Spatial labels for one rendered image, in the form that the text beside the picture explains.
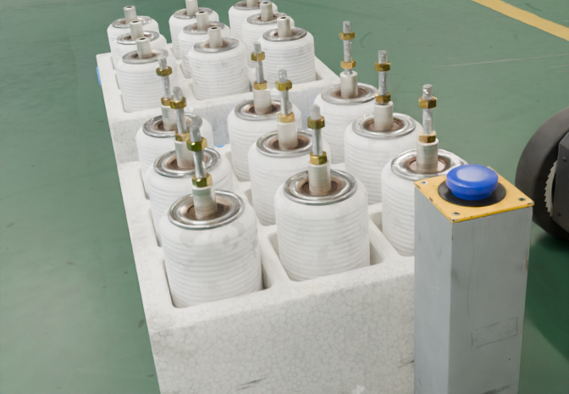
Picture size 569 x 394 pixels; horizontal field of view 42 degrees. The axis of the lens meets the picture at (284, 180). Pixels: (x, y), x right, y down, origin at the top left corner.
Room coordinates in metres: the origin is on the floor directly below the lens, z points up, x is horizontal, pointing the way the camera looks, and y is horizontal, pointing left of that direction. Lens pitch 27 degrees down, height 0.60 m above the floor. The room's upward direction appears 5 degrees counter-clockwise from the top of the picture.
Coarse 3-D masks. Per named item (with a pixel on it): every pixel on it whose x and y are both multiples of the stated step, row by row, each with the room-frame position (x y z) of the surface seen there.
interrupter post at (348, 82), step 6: (342, 72) 0.94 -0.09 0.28; (354, 72) 0.93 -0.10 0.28; (342, 78) 0.93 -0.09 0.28; (348, 78) 0.92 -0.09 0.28; (354, 78) 0.92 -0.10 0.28; (342, 84) 0.93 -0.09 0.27; (348, 84) 0.92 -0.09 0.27; (354, 84) 0.92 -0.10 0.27; (342, 90) 0.93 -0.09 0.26; (348, 90) 0.92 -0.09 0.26; (354, 90) 0.92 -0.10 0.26; (342, 96) 0.93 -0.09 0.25; (348, 96) 0.92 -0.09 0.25; (354, 96) 0.92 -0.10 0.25
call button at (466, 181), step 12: (456, 168) 0.54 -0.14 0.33; (468, 168) 0.54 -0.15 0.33; (480, 168) 0.53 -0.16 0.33; (456, 180) 0.52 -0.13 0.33; (468, 180) 0.52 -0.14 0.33; (480, 180) 0.51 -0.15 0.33; (492, 180) 0.51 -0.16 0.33; (456, 192) 0.52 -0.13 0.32; (468, 192) 0.51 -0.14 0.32; (480, 192) 0.51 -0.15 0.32
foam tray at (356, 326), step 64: (128, 192) 0.84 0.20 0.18; (384, 256) 0.65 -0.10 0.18; (192, 320) 0.57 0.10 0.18; (256, 320) 0.58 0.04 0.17; (320, 320) 0.59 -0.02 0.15; (384, 320) 0.61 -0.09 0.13; (192, 384) 0.56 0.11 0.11; (256, 384) 0.58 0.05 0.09; (320, 384) 0.59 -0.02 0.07; (384, 384) 0.61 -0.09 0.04
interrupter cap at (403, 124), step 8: (360, 120) 0.84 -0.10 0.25; (368, 120) 0.84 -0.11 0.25; (400, 120) 0.83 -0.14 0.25; (408, 120) 0.82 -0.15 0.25; (352, 128) 0.81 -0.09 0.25; (360, 128) 0.81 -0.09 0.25; (368, 128) 0.81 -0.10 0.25; (392, 128) 0.81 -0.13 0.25; (400, 128) 0.80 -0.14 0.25; (408, 128) 0.80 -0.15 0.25; (368, 136) 0.79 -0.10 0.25; (376, 136) 0.78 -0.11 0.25; (384, 136) 0.78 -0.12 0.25; (392, 136) 0.78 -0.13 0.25; (400, 136) 0.78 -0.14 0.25
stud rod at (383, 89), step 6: (378, 54) 0.82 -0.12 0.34; (384, 54) 0.81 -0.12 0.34; (378, 60) 0.82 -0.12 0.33; (384, 60) 0.81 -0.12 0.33; (378, 72) 0.82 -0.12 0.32; (384, 72) 0.81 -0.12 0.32; (378, 78) 0.82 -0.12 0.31; (384, 78) 0.81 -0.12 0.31; (378, 84) 0.82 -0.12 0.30; (384, 84) 0.81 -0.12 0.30; (378, 90) 0.82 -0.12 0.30; (384, 90) 0.81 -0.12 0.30
